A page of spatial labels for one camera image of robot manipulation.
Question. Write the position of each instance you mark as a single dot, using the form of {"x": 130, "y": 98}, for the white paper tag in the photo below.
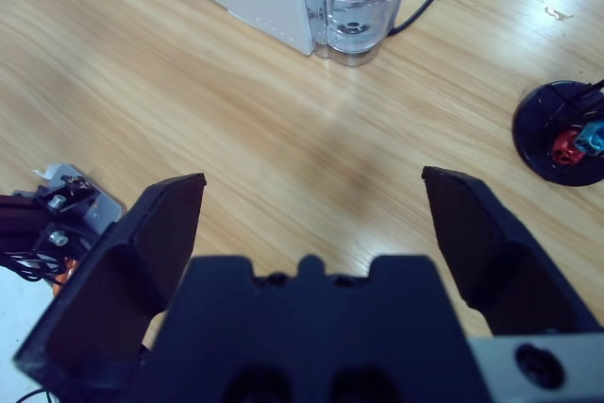
{"x": 47, "y": 171}

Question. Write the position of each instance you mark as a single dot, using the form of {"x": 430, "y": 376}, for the blue coffee capsule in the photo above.
{"x": 590, "y": 139}

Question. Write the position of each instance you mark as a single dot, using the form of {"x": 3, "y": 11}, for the black camera post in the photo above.
{"x": 19, "y": 214}

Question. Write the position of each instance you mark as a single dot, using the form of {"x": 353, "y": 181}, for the red coffee capsule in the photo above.
{"x": 565, "y": 148}

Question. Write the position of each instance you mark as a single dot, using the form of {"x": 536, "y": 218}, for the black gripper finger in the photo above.
{"x": 495, "y": 256}
{"x": 118, "y": 280}

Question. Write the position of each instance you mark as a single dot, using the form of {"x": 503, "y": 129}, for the black capsule holder with rods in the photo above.
{"x": 538, "y": 134}

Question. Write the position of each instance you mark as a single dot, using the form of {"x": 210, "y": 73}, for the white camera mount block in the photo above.
{"x": 101, "y": 214}

